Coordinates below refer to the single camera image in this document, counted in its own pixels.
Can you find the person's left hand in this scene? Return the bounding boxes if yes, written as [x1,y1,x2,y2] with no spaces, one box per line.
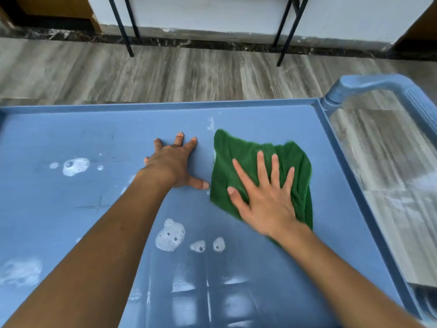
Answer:
[137,132,210,192]

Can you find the person's right hand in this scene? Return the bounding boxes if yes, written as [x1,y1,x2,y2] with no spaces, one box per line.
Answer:
[227,151,307,240]

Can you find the green cleaning cloth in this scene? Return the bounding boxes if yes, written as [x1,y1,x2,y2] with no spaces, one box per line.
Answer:
[209,129,313,246]

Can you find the person's right forearm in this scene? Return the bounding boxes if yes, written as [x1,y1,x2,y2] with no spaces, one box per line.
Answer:
[270,223,427,328]

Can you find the person's left forearm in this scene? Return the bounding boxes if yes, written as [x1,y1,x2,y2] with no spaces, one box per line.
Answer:
[0,169,172,328]

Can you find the white soap foam patches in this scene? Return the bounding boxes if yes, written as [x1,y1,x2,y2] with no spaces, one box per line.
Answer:
[0,116,226,287]

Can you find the blue plastic cart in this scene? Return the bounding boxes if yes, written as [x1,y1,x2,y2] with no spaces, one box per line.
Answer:
[0,74,437,328]

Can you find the brown wooden cabinet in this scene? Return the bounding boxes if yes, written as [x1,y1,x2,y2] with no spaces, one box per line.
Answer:
[0,0,103,34]
[392,1,437,52]

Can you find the black metal frame leg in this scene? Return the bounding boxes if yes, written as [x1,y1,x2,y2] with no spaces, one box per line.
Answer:
[272,0,311,67]
[107,0,141,58]

